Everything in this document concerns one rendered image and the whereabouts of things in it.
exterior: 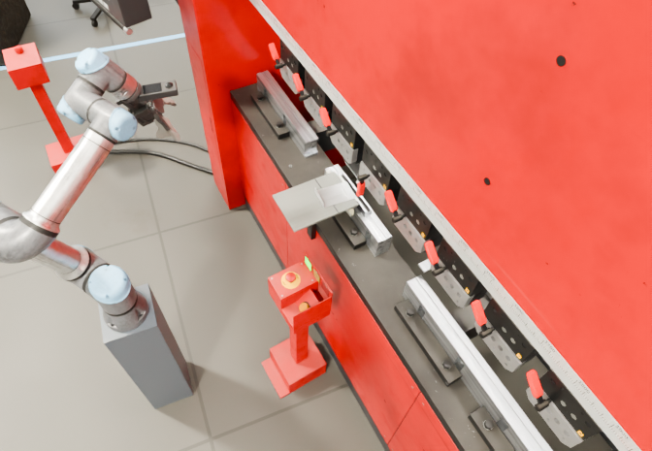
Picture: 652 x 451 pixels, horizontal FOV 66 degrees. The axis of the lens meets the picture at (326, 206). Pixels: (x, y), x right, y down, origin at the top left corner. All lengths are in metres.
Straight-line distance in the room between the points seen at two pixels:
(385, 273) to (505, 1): 1.11
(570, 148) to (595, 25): 0.21
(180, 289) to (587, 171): 2.26
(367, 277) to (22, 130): 2.80
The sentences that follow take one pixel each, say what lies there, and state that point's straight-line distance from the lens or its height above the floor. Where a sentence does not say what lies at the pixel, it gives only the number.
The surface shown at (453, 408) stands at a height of 0.87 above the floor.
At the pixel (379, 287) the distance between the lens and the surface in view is 1.78.
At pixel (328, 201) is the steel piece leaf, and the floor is 1.00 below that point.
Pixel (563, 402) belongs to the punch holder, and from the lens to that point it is 1.32.
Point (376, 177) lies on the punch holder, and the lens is 1.56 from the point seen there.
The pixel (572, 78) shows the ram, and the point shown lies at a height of 1.94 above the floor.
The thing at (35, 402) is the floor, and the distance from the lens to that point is 2.80.
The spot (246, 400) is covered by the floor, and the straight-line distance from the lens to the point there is 2.54.
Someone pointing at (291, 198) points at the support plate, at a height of 1.00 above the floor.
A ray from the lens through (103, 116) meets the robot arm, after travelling 1.39.
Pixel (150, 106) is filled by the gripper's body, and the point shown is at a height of 1.43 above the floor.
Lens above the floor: 2.42
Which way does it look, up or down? 52 degrees down
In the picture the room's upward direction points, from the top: 4 degrees clockwise
